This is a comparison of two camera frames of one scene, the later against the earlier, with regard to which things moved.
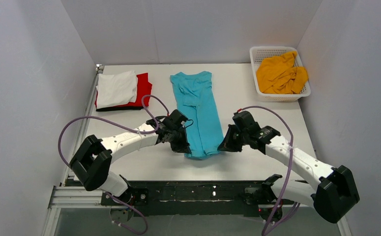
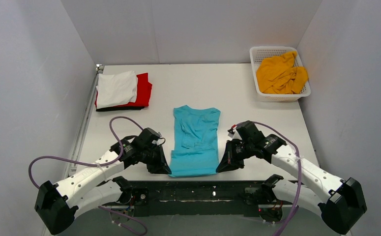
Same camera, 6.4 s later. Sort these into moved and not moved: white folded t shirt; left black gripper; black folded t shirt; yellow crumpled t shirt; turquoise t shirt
Moved: left black gripper; turquoise t shirt
Not moved: black folded t shirt; yellow crumpled t shirt; white folded t shirt
